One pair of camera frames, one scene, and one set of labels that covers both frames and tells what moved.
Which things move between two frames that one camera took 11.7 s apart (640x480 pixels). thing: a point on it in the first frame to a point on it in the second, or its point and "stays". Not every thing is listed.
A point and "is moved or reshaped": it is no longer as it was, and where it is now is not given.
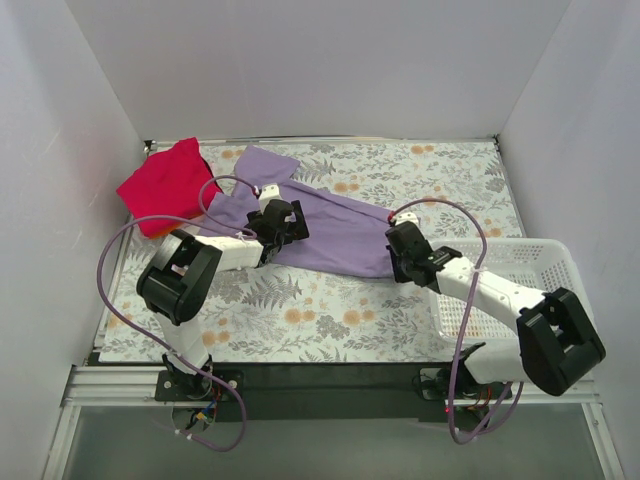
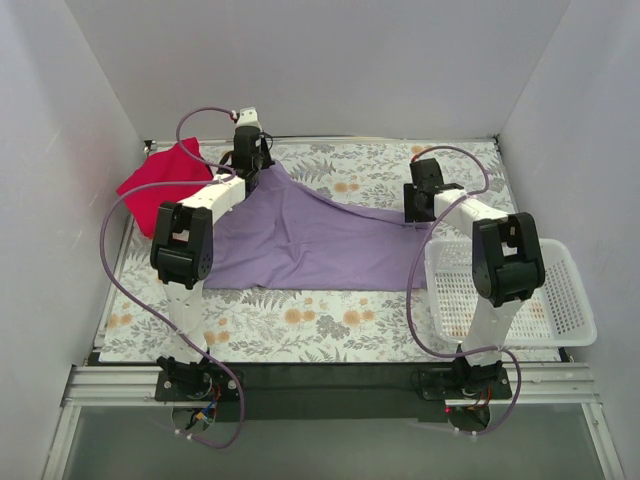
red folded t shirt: [168, 182] stays
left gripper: [298, 220] to [257, 167]
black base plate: [331, 391] stays
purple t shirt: [347, 239] is moved or reshaped
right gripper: [396, 255] to [413, 209]
